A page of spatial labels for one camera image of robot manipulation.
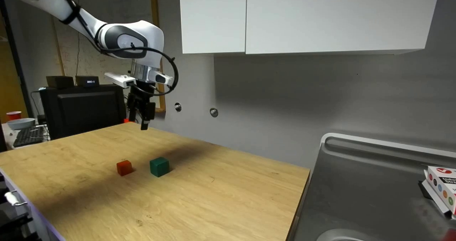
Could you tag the black keyboard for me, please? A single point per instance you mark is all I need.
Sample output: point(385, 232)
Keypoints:
point(30, 136)

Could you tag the green block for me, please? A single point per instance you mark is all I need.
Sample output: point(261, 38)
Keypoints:
point(159, 167)

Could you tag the narrow white cabinet door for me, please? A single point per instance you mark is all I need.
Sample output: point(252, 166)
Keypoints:
point(213, 18)

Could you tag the sink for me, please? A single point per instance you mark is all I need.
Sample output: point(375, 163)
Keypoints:
point(342, 235)

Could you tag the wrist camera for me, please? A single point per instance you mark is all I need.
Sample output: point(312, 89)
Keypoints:
point(119, 79)

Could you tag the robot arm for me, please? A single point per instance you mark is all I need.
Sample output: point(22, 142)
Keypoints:
point(121, 38)

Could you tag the orange block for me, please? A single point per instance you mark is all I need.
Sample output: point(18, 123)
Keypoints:
point(124, 168)

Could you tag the black box with display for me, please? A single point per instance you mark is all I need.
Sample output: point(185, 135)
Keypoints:
point(87, 81)

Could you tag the plain black box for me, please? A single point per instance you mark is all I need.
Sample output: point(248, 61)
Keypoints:
point(60, 82)

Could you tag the wooden frame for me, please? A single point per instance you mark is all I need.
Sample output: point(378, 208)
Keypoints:
point(155, 6)

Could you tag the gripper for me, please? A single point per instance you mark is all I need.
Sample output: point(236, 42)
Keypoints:
point(144, 95)

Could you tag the red cup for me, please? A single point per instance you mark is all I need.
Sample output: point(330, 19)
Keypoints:
point(13, 115)

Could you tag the wide white cabinet door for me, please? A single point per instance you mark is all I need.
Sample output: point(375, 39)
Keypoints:
point(338, 18)

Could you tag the stainless steel sink unit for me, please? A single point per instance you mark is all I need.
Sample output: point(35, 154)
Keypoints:
point(363, 191)

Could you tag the black monitor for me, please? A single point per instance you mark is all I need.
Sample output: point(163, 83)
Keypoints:
point(83, 109)

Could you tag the white wall cabinet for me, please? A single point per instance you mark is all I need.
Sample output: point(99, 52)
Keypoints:
point(306, 16)

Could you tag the metal wall knob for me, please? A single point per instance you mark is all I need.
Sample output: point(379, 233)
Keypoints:
point(213, 112)
point(177, 107)

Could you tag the grey bowl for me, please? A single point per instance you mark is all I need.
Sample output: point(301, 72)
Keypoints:
point(20, 123)

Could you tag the white box with coloured dots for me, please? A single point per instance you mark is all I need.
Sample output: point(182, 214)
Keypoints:
point(443, 187)

